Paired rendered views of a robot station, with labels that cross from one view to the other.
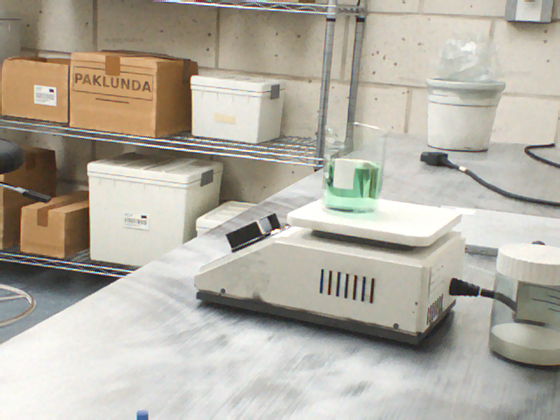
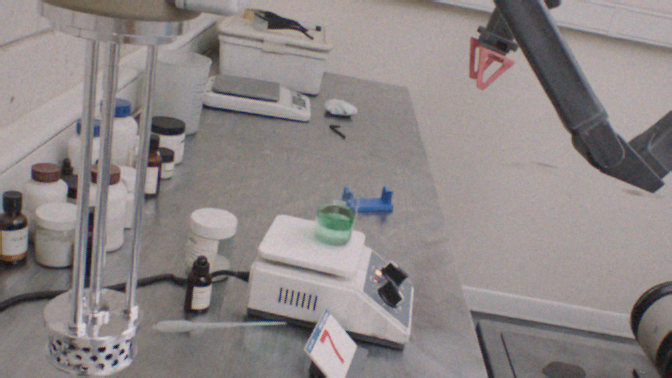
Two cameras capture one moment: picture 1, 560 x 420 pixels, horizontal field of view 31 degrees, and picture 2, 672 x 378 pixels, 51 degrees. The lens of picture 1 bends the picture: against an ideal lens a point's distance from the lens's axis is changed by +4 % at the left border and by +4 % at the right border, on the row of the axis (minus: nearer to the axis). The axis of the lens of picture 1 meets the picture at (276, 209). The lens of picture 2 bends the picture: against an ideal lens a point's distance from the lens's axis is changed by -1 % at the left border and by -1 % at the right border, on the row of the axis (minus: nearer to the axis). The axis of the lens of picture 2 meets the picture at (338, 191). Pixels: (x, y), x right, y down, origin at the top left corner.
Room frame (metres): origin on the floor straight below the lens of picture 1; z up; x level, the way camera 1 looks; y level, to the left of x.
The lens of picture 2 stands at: (1.57, -0.33, 1.21)
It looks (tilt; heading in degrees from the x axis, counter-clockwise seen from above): 21 degrees down; 161
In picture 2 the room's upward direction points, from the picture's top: 11 degrees clockwise
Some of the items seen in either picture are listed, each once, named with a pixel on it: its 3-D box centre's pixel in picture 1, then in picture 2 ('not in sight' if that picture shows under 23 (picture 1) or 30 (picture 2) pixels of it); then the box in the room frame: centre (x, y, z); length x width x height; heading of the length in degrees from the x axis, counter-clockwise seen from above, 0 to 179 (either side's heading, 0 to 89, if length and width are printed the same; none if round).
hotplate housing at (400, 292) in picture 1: (342, 262); (328, 279); (0.81, -0.06, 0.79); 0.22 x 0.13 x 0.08; 67
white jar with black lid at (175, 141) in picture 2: not in sight; (165, 140); (0.32, -0.24, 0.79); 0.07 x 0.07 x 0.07
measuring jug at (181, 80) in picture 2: not in sight; (178, 91); (0.11, -0.21, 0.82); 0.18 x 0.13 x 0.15; 150
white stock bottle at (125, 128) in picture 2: not in sight; (113, 140); (0.42, -0.33, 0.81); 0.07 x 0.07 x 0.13
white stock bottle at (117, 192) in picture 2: not in sight; (102, 206); (0.66, -0.34, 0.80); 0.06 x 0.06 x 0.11
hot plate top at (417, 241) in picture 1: (375, 217); (313, 244); (0.80, -0.08, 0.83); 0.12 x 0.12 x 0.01; 67
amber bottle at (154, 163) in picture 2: not in sight; (149, 165); (0.48, -0.27, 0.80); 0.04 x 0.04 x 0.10
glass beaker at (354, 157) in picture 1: (353, 168); (337, 215); (0.80, -0.06, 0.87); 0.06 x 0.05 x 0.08; 6
